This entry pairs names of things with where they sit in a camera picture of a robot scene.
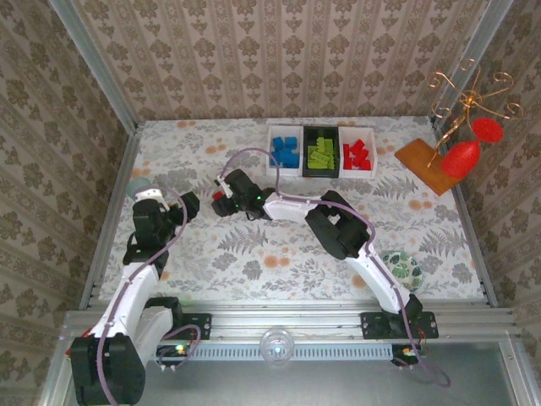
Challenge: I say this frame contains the translucent pale blue cup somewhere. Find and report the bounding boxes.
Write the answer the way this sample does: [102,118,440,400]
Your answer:
[126,177,152,200]

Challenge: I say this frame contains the white plastic bin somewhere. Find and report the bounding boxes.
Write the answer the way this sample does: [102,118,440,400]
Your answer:
[265,124,306,178]
[337,126,377,179]

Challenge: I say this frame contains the floral tablecloth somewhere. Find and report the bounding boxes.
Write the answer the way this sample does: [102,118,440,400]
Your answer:
[99,118,487,304]

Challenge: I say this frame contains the black plastic bin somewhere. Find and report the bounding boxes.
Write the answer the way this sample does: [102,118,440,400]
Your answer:
[301,125,342,178]

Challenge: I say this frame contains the black controller board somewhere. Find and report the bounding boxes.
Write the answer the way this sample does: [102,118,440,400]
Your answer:
[391,343,426,367]
[155,343,190,368]

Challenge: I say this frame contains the clear glass dome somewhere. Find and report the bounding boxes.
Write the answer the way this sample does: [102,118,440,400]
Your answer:
[260,327,295,365]

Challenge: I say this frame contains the leaf-patterned bowl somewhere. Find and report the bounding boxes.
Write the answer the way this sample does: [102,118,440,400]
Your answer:
[381,250,424,294]

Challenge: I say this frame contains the wooden board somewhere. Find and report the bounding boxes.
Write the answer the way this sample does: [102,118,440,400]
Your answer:
[394,138,465,197]

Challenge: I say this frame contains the red ornaments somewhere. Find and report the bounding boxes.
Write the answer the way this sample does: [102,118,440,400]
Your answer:
[440,117,505,179]

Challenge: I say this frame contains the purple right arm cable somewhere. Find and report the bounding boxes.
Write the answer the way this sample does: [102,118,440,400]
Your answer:
[219,146,451,388]

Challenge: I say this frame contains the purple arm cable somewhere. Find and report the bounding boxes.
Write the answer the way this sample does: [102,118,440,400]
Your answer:
[95,185,203,406]
[219,146,451,388]

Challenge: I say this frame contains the aluminium side rail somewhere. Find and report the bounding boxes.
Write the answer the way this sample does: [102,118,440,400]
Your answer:
[429,116,500,308]
[79,124,143,310]

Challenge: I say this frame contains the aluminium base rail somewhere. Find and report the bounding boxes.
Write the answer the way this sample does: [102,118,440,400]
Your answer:
[62,300,525,342]

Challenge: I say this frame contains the slotted white cable duct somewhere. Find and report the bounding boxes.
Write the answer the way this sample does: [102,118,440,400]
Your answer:
[143,343,396,361]

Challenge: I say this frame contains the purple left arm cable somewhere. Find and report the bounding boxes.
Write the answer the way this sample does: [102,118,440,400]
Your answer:
[95,185,203,406]

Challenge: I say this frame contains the aluminium frame post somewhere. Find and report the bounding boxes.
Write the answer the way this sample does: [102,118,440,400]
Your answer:
[429,0,505,128]
[48,0,139,133]

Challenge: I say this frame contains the gold wire stand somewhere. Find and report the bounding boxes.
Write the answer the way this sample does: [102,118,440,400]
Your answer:
[425,58,525,168]

